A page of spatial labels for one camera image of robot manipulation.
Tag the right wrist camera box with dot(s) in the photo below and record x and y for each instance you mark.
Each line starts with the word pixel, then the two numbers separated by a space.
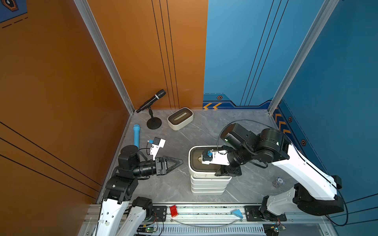
pixel 218 157

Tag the blue triangular piece on rail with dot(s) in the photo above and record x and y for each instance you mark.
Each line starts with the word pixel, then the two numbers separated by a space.
pixel 237 213

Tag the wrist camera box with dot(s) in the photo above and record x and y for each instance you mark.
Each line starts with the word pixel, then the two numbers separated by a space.
pixel 218 157
pixel 156 144

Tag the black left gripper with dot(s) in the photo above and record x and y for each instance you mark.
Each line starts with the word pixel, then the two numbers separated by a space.
pixel 164 170

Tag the left circuit board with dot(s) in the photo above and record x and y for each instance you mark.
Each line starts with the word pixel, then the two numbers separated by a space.
pixel 146 229

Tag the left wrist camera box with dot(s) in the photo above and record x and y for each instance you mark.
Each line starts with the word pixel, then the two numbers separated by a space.
pixel 156 144

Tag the red block on rail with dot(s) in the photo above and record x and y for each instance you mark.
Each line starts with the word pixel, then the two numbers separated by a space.
pixel 173 211

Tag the circuit board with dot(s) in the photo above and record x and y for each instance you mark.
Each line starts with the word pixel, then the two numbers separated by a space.
pixel 274 229
pixel 146 229

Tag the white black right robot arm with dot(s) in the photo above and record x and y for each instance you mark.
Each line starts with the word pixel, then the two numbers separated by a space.
pixel 315 192

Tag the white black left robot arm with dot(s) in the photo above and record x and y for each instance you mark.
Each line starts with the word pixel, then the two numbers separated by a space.
pixel 133 165

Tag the small round metal disc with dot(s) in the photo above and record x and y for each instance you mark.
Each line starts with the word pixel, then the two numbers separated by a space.
pixel 278 182

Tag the blue toy microphone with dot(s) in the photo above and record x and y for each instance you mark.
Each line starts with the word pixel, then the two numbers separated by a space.
pixel 136 135

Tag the cream box brown lid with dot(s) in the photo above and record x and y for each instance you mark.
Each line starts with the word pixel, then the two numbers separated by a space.
pixel 199 170
pixel 180 118

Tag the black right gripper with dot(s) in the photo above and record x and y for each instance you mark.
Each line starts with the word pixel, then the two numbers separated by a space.
pixel 227 170

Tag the right circuit board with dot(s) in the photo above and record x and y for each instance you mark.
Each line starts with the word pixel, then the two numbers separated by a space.
pixel 274 229

